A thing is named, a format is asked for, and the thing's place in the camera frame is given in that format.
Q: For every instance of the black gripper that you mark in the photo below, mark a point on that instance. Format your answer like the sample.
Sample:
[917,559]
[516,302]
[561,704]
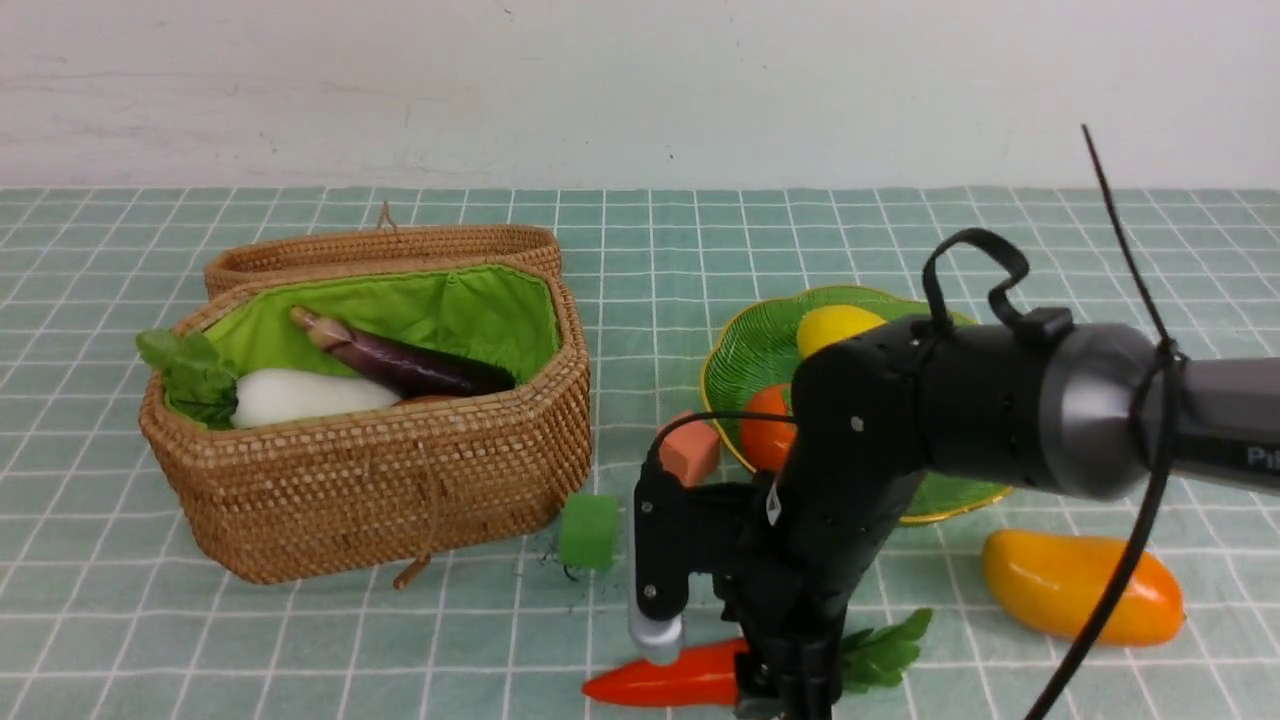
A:
[791,668]

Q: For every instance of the orange plastic carrot with leaves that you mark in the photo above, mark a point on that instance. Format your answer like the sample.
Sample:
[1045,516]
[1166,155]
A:
[871,659]

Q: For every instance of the orange plastic persimmon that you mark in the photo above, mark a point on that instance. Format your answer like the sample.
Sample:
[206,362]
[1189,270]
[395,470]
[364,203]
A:
[765,443]

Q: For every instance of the orange yellow plastic mango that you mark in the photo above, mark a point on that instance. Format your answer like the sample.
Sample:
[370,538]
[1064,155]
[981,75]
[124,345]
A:
[1052,583]

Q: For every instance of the yellow plastic lemon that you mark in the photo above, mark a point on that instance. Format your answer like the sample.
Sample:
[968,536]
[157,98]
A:
[826,325]

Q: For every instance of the dark purple plastic eggplant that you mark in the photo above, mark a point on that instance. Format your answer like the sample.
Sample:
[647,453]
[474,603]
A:
[411,371]

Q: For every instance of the white plastic radish with leaves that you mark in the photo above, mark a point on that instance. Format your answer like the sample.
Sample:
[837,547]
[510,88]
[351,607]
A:
[200,383]

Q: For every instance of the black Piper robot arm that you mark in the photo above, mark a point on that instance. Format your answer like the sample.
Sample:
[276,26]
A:
[1083,411]

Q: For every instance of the salmon pink foam cube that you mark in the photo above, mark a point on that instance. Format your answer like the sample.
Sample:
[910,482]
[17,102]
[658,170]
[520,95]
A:
[691,452]

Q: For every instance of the green foam cube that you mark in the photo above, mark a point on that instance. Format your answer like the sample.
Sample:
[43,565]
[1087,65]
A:
[588,528]

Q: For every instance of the green glass leaf plate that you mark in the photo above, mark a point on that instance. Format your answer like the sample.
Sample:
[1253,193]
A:
[756,350]

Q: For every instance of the woven wicker basket green lining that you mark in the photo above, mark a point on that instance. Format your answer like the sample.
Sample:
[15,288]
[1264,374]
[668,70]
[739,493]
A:
[320,496]

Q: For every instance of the woven wicker basket lid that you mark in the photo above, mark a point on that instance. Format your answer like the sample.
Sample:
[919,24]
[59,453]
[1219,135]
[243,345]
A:
[387,244]

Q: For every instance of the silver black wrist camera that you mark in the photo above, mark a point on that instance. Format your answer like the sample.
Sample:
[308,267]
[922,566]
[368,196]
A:
[661,557]

